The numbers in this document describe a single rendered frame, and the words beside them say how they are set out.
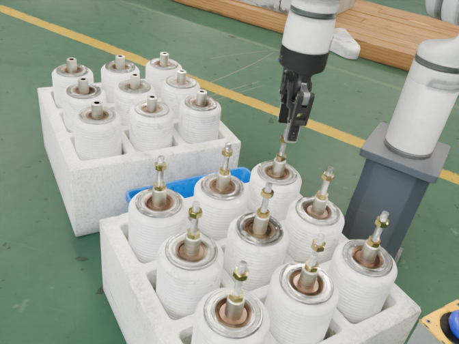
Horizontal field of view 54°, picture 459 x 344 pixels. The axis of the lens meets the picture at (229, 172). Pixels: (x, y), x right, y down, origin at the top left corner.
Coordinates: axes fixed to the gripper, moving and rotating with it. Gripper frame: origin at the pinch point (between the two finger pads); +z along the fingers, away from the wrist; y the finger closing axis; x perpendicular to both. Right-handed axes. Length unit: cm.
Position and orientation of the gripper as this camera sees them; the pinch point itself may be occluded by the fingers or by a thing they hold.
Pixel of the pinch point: (287, 125)
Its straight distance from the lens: 79.4
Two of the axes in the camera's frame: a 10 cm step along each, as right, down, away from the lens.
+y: 0.6, 5.7, -8.2
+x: 9.9, 0.6, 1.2
